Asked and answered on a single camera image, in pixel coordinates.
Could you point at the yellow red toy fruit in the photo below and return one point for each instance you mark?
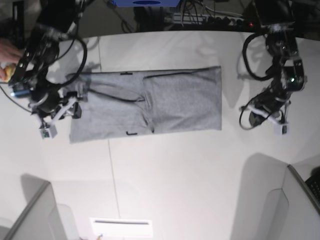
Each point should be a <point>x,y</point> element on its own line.
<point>7,72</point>

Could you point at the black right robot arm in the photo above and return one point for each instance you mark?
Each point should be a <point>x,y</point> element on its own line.
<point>29,79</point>

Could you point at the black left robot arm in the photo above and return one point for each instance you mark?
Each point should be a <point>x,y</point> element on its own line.
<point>286,72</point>

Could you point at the grey partition panel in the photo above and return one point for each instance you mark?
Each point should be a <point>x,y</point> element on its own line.
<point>44,219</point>
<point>291,211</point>

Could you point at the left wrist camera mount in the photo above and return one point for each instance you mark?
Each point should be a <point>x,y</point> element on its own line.
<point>280,124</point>

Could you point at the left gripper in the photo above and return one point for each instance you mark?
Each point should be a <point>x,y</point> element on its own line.
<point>271,100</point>

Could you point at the black keyboard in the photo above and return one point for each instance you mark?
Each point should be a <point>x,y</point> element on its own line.
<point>313,184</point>

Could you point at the right grey partition panel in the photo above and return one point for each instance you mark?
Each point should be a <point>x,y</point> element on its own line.
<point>291,211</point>

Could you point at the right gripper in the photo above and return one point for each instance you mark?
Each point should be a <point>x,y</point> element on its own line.
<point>45,103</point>

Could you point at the left grey partition panel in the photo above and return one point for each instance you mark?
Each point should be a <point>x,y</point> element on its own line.
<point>44,219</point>

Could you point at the grey T-shirt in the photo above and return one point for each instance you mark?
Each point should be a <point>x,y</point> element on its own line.
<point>136,103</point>

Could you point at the person's bare hand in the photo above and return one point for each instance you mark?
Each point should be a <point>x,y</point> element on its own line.
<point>8,52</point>

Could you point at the blue box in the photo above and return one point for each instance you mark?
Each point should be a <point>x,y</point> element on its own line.
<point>145,3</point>

